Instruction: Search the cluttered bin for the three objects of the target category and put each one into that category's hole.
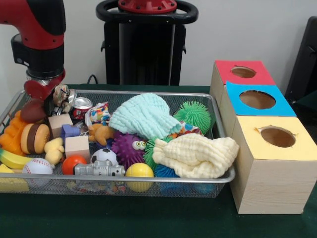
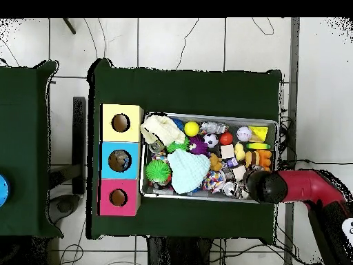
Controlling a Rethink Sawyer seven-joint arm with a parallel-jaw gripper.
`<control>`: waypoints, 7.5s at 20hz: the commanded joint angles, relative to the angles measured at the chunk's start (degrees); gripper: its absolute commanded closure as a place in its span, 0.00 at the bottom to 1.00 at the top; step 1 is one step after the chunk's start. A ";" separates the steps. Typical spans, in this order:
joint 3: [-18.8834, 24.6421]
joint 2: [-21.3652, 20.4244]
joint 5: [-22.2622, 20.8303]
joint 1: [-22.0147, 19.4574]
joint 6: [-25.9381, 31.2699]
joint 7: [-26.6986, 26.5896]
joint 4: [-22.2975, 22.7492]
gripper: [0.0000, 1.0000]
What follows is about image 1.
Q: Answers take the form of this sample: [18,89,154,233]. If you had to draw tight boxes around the purple block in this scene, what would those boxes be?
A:
[61,124,81,144]

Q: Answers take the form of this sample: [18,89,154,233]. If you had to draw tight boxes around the small soccer ball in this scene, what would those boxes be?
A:
[91,148,118,167]

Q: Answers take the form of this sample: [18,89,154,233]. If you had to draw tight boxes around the toy hamburger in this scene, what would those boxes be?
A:
[20,123,51,154]

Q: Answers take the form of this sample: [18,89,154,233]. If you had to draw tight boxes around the blue spiky ball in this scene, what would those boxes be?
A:
[154,165,180,179]

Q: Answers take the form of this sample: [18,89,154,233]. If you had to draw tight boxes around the clear mesh bin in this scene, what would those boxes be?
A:
[0,88,236,199]

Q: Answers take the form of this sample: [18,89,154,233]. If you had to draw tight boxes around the yellow duck toy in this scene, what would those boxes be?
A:
[44,137,65,165]

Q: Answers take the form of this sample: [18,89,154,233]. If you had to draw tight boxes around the small green spiky toy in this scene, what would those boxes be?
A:
[144,138,171,170]

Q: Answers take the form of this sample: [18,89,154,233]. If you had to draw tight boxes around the purple fuzzy toy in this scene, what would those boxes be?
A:
[111,132,148,170]

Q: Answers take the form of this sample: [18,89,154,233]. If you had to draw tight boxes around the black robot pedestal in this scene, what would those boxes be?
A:
[96,0,199,86]

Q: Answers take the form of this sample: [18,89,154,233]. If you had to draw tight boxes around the silver robot toy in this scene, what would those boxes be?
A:
[74,160,126,178]

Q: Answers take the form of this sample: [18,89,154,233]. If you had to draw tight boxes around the orange plush toy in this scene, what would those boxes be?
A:
[88,123,115,146]

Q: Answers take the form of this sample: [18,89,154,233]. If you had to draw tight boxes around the mint green cloth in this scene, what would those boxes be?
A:
[108,93,183,141]

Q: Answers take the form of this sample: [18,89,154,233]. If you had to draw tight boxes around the pale yellow cloth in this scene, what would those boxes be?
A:
[152,132,240,179]

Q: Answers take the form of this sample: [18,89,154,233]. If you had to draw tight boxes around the orange spiky toy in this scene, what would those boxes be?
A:
[0,110,26,157]

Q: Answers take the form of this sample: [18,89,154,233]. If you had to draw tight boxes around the small red ball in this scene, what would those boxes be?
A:
[62,154,88,175]

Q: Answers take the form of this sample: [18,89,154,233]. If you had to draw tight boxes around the small wooden block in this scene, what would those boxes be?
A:
[65,136,91,160]

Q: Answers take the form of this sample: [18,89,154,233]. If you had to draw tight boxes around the crushed silver can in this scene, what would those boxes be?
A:
[52,84,77,114]

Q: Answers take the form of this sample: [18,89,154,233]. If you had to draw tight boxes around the yellow ball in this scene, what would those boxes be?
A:
[125,163,155,193]

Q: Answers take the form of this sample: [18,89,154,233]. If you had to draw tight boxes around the multicoloured toy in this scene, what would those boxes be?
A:
[171,121,204,138]

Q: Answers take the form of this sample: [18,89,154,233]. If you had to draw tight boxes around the green fuzzy toy with eyes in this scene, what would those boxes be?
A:
[173,101,212,135]

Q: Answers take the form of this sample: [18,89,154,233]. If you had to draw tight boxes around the yellow block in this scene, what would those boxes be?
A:
[0,165,30,194]

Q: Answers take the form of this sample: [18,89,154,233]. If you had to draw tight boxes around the red soda can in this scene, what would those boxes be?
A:
[72,97,94,120]

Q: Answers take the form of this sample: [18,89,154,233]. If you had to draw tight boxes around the black chair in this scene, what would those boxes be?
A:
[285,16,317,124]

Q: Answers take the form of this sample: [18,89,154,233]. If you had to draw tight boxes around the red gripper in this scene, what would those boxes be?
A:
[23,69,66,117]

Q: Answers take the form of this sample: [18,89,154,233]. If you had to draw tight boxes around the tan wooden cube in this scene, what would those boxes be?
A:
[48,114,74,139]

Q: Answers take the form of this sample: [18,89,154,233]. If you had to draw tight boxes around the white multicoloured printed packet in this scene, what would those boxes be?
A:
[85,102,111,128]

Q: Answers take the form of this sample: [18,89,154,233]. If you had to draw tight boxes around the yellow toy banana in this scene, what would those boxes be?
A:
[0,148,33,170]

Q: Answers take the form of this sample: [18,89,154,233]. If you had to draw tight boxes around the wooden box with three holes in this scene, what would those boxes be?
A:
[210,60,317,215]

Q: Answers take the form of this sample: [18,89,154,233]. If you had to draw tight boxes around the white baseball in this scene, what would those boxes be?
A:
[22,158,53,189]

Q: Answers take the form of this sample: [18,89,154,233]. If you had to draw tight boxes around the brown toy football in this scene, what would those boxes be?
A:
[20,99,48,124]

